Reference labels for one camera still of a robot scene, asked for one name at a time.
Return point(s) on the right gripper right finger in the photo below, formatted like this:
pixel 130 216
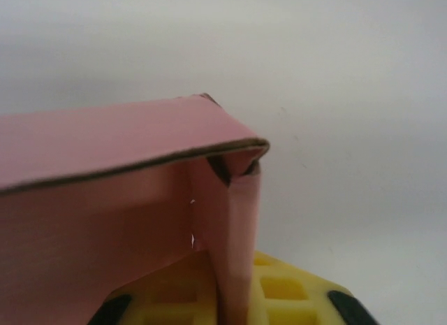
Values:
pixel 290 290

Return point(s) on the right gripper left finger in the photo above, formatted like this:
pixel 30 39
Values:
pixel 164 297

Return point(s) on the pink cardboard box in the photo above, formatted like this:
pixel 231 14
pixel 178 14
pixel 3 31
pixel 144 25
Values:
pixel 104 216

